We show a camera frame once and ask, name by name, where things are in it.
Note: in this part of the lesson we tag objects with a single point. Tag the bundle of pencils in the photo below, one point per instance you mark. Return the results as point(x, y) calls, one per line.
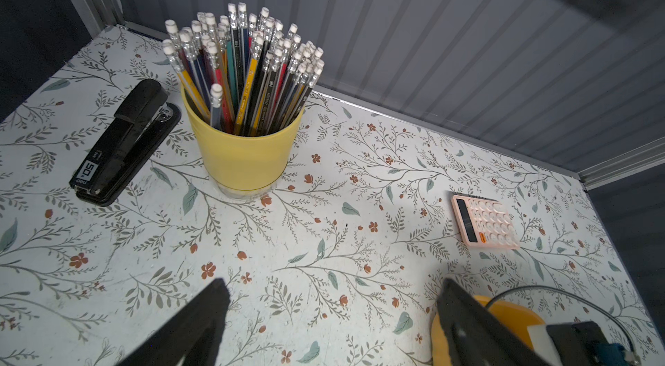
point(244, 74)

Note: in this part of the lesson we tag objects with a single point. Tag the pink calculator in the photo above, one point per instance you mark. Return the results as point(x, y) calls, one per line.
point(483, 223)

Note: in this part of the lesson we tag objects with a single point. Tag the yellow storage tray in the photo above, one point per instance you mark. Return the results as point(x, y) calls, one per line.
point(499, 324)

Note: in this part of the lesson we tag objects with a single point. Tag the yellow pencil cup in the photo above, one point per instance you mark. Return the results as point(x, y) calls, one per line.
point(242, 167)

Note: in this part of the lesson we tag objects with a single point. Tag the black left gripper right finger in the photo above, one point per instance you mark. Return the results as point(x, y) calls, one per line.
point(478, 332)

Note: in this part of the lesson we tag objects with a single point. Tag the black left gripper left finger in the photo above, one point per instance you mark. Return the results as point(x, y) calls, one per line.
point(193, 336)

